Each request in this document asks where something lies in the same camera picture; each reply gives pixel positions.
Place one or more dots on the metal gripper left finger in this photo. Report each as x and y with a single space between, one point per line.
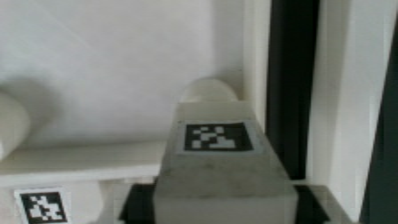
138 213

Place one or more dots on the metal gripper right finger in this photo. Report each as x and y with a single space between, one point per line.
319 209

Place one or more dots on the white square tabletop part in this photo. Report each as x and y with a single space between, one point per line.
101 58

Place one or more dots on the white leg with tag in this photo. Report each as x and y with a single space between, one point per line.
223 184

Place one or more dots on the white obstacle fence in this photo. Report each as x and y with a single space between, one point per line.
355 42

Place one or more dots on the white leg front centre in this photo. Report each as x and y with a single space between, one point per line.
63 203

